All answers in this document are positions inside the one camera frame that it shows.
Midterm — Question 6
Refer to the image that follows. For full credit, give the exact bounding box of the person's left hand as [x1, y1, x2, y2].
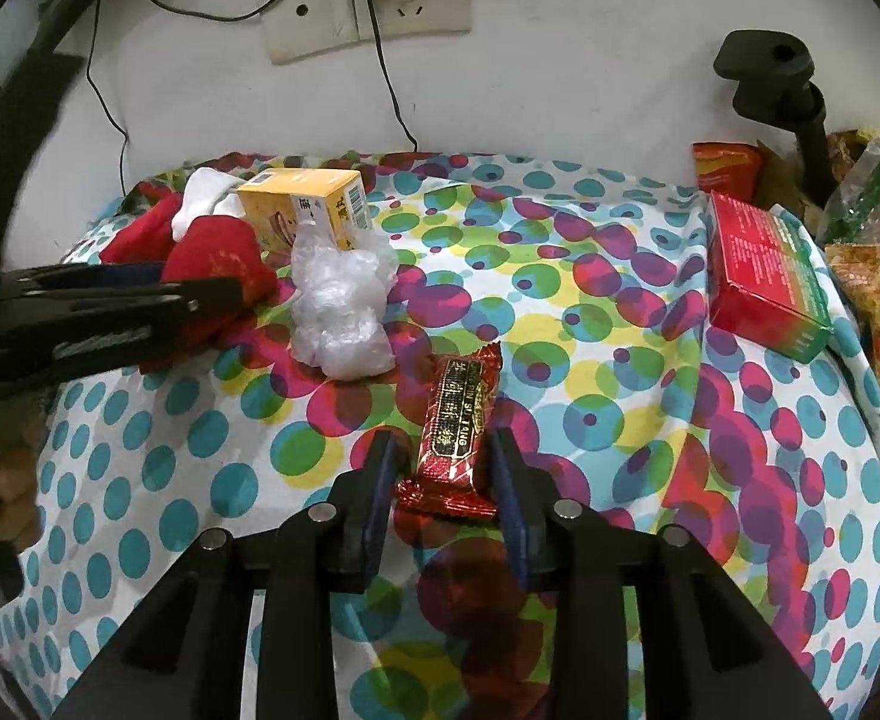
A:
[0, 420, 45, 541]

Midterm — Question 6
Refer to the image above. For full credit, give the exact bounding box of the black stand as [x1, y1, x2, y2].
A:
[712, 30, 835, 207]

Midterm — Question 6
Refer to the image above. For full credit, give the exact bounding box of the red sock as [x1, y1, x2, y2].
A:
[140, 216, 280, 376]
[98, 191, 186, 267]

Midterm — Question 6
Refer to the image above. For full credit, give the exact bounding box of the yellow box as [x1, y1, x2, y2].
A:
[236, 169, 373, 252]

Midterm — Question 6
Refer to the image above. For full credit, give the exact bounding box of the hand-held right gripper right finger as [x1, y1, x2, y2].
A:
[485, 427, 835, 720]

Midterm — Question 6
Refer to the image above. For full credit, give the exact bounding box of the red snack bar packet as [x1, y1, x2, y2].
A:
[396, 341, 502, 522]

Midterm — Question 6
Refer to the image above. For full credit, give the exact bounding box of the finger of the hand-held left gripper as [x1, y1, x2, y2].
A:
[1, 264, 167, 297]
[35, 277, 244, 383]

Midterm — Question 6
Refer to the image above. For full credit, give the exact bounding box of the clear plastic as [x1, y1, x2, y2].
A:
[290, 221, 400, 382]

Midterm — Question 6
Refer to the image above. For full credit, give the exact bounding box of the orange red snack bag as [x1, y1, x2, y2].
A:
[691, 142, 767, 203]

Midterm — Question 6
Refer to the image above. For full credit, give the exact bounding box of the black adapter cable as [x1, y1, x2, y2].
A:
[365, 0, 420, 155]

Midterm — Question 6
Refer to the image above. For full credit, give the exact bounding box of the white sock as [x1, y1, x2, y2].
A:
[171, 167, 242, 242]

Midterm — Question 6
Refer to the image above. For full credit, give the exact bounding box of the thin black cable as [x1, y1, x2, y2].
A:
[83, 0, 130, 196]

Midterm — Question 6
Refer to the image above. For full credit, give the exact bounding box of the red green box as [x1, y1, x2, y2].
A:
[706, 191, 835, 361]

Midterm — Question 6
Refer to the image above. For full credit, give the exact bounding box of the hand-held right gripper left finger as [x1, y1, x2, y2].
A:
[50, 427, 400, 720]

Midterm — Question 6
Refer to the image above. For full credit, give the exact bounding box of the white wall socket plate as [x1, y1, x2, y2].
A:
[262, 0, 472, 66]

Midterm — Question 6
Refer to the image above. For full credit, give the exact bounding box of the polka dot tablecloth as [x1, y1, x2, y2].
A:
[0, 150, 880, 720]

